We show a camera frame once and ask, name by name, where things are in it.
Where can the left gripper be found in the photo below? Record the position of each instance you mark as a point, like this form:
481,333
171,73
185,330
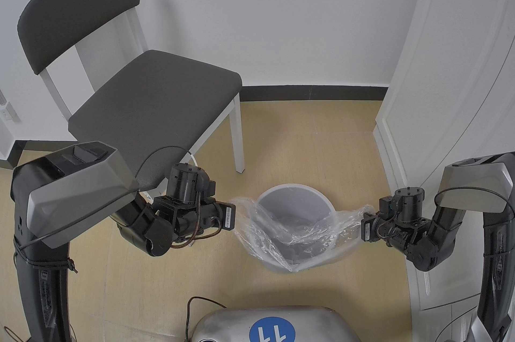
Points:
209,215

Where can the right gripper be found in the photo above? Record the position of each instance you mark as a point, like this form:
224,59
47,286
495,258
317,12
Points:
386,231

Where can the clear plastic bag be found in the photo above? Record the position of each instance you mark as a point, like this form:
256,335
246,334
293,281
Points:
249,227

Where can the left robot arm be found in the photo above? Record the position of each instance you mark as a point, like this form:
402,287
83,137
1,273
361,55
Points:
80,195

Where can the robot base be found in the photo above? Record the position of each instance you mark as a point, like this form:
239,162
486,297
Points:
277,324

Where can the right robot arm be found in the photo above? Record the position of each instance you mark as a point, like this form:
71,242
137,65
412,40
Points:
470,187

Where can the white trash bin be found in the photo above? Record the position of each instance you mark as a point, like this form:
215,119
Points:
297,203

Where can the grey white chair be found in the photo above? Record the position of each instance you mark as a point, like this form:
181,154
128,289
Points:
161,99

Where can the white wardrobe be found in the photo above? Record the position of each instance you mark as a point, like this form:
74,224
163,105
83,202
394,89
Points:
442,91

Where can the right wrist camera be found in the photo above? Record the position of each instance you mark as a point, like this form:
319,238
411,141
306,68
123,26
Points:
387,207

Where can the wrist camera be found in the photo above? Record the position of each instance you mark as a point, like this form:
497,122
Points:
207,191
387,207

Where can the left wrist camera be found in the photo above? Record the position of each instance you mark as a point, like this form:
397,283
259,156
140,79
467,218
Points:
207,191

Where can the white wall socket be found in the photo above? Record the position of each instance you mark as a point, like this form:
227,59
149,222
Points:
8,109

